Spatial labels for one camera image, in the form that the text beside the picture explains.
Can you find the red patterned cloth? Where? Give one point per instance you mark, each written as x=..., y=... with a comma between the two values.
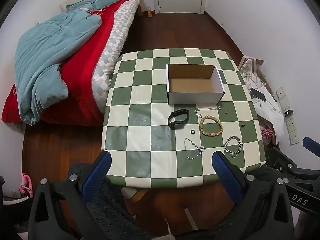
x=266, y=133

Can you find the white tote bag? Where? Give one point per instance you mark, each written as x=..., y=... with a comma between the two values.
x=265, y=105

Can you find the teal duvet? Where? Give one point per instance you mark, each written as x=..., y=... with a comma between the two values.
x=47, y=55

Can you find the green white checkered tablecloth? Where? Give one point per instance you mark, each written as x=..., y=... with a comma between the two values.
x=140, y=135

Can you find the white wall socket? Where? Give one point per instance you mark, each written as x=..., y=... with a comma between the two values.
x=291, y=125
x=294, y=139

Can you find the cardboard box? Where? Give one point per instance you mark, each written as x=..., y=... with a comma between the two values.
x=190, y=85

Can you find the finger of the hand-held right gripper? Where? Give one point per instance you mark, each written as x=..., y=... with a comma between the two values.
x=281, y=158
x=312, y=147

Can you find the black smartphone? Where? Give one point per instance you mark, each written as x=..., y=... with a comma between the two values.
x=258, y=94

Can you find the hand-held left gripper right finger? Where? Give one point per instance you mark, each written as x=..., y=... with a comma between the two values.
x=225, y=171

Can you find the black charger plug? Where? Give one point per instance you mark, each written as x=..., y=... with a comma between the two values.
x=288, y=113

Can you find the bed with red cover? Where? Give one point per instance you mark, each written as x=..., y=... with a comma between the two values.
x=82, y=80

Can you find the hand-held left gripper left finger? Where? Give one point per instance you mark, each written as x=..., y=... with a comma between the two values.
x=98, y=171

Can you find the wooden table leg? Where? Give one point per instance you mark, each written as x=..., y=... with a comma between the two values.
x=138, y=194

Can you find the orange drink bottle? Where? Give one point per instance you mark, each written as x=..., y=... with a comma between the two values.
x=149, y=12

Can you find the pink slipper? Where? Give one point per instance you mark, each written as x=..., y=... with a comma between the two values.
x=25, y=185

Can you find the black smartwatch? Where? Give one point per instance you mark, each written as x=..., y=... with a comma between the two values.
x=177, y=120

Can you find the white wall switch plate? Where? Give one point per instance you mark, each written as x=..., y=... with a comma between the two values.
x=283, y=98

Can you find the checked pattern mattress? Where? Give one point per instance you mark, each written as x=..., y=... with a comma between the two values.
x=115, y=50

